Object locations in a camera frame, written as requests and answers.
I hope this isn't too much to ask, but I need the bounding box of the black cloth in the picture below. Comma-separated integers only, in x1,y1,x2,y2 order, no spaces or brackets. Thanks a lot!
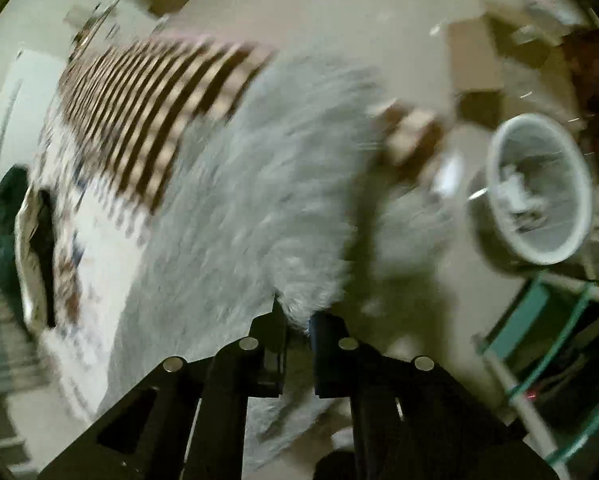
32,189,59,327

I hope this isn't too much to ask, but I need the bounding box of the dark green cloth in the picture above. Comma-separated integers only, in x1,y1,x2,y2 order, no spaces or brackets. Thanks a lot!
0,164,31,313

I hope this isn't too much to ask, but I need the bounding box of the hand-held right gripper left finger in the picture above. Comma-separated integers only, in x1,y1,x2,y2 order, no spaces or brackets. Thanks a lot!
38,299,287,480

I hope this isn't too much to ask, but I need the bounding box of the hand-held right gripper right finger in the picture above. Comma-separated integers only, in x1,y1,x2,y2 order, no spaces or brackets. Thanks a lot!
309,312,561,480

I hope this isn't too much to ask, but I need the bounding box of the grey fluffy blanket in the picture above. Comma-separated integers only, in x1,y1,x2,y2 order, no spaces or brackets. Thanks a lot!
104,54,463,461

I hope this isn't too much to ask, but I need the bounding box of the crumpled white paper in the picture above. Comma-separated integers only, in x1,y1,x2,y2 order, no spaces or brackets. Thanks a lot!
498,164,547,233

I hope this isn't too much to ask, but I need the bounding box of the floral blanket with checked border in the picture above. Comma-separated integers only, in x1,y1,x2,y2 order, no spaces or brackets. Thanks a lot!
22,30,449,426

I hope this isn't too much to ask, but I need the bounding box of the white cloth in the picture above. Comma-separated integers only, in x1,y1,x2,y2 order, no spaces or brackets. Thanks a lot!
16,182,55,335

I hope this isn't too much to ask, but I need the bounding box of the brown cardboard box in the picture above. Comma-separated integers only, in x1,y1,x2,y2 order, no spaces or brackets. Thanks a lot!
446,14,506,95

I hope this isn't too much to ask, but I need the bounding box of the white waste basket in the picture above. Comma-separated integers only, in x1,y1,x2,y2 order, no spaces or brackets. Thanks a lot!
484,112,594,267

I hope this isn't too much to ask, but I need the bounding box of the dark red cloth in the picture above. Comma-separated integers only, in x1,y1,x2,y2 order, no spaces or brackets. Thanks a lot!
562,29,599,163

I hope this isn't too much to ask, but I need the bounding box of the green and white rack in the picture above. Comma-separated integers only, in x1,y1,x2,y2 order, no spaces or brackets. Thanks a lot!
473,269,599,480

